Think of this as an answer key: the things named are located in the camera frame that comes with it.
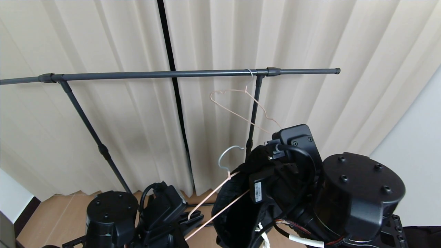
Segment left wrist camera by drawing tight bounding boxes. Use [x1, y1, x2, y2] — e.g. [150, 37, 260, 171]
[140, 182, 189, 226]

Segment black clothes rack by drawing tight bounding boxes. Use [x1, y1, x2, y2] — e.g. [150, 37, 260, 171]
[0, 68, 341, 228]

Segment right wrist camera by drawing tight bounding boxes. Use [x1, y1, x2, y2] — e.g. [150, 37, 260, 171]
[249, 124, 323, 204]

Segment white curtain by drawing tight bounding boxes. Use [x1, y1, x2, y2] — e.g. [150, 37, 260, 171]
[0, 0, 195, 202]
[164, 0, 441, 197]

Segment black shorts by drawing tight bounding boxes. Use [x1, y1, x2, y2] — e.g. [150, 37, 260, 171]
[211, 145, 300, 248]

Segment pink clothes hanger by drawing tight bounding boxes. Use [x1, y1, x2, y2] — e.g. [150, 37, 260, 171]
[210, 85, 281, 135]
[184, 145, 250, 241]

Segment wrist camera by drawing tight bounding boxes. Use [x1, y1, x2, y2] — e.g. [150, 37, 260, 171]
[140, 182, 189, 226]
[249, 124, 323, 204]

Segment black cable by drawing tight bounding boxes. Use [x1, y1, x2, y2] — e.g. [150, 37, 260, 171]
[265, 139, 319, 221]
[139, 183, 162, 214]

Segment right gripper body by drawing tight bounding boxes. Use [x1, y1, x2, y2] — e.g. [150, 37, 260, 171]
[274, 161, 318, 221]

